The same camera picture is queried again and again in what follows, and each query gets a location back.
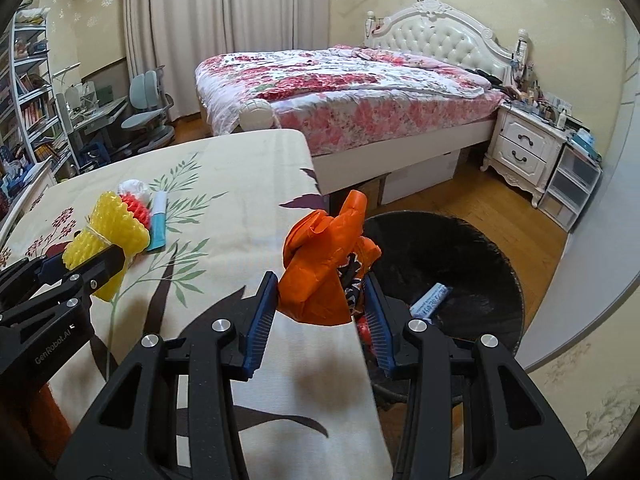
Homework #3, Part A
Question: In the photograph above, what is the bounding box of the orange plastic bag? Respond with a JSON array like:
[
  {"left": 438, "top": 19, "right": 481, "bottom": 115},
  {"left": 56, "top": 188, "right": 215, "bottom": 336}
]
[{"left": 278, "top": 190, "right": 382, "bottom": 326}]

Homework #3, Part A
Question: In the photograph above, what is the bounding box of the yellow foam fruit net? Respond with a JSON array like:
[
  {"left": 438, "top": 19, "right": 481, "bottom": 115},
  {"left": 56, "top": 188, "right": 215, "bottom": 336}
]
[{"left": 63, "top": 191, "right": 150, "bottom": 301}]

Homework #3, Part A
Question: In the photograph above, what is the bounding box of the red mesh ball trash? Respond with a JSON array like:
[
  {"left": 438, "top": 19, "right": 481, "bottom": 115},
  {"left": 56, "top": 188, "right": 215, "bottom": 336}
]
[{"left": 356, "top": 315, "right": 372, "bottom": 348}]

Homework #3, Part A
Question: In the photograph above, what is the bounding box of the black woven trash bin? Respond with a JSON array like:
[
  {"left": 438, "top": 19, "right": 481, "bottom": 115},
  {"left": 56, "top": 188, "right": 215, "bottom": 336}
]
[{"left": 357, "top": 210, "right": 526, "bottom": 406}]

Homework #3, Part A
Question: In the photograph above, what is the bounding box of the white crumpled tube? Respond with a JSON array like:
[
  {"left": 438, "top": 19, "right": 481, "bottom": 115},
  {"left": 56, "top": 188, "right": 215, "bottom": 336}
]
[{"left": 409, "top": 283, "right": 452, "bottom": 322}]

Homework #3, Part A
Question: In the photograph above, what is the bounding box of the red foam fruit net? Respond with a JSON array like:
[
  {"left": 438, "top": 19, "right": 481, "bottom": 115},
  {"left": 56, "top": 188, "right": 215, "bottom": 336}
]
[{"left": 119, "top": 193, "right": 151, "bottom": 230}]

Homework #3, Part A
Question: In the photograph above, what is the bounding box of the white crumpled tissue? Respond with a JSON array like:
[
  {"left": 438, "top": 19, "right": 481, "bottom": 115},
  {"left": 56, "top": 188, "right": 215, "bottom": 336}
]
[{"left": 117, "top": 179, "right": 151, "bottom": 204}]

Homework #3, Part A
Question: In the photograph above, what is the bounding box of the white and teal tube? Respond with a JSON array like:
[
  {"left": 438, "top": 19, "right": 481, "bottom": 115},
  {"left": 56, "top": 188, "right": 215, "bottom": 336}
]
[{"left": 146, "top": 191, "right": 168, "bottom": 252}]

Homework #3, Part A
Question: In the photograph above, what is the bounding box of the study desk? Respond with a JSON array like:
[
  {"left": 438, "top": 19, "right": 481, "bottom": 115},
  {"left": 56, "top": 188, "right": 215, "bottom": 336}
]
[{"left": 54, "top": 92, "right": 128, "bottom": 157}]

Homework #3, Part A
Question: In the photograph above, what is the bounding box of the cardboard box under bed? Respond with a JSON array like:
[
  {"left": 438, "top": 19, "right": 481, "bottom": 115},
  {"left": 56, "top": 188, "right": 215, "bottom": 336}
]
[{"left": 381, "top": 151, "right": 460, "bottom": 205}]

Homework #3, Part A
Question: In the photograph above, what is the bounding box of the blue-grey desk chair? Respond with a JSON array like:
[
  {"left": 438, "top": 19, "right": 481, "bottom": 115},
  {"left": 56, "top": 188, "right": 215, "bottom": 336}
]
[{"left": 120, "top": 65, "right": 175, "bottom": 156}]

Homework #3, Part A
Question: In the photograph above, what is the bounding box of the white bed with floral quilt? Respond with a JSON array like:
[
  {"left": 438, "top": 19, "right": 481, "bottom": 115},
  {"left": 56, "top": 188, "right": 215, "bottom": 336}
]
[{"left": 194, "top": 46, "right": 504, "bottom": 194}]

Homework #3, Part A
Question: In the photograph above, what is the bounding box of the white two-drawer nightstand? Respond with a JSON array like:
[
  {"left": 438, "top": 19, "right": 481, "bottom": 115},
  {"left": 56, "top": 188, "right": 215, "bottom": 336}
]
[{"left": 480, "top": 101, "right": 567, "bottom": 208}]

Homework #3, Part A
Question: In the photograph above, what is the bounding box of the white bookshelf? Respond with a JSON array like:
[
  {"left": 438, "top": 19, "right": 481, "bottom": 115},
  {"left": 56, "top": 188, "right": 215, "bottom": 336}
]
[{"left": 1, "top": 6, "right": 76, "bottom": 179}]

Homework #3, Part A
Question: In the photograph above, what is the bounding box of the plastic drawer storage unit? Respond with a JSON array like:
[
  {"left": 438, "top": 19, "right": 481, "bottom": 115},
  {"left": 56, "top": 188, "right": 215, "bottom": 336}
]
[{"left": 538, "top": 142, "right": 602, "bottom": 232}]

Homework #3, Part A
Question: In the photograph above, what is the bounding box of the beige curtain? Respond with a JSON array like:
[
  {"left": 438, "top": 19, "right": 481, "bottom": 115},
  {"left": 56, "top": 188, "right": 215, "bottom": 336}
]
[{"left": 122, "top": 0, "right": 330, "bottom": 117}]

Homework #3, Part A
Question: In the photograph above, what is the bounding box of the white tufted headboard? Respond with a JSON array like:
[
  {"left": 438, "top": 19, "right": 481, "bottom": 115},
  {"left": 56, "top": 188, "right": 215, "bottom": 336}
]
[{"left": 364, "top": 0, "right": 528, "bottom": 82}]

